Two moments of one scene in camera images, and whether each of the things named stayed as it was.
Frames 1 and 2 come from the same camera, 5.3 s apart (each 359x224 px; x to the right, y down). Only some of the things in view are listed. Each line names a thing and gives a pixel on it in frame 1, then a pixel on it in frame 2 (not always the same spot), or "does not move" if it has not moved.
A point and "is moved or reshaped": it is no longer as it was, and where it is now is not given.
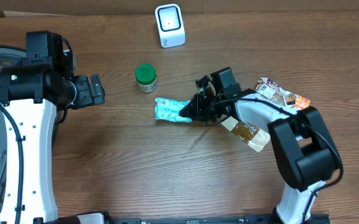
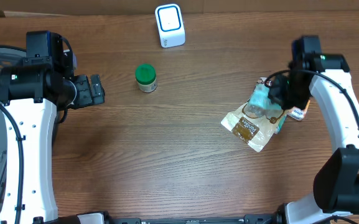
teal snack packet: x=168 y=109 is moved or reshaped
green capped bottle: x=145 y=74 does not move
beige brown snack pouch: x=254 y=137 does not move
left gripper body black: x=95 y=90 does not move
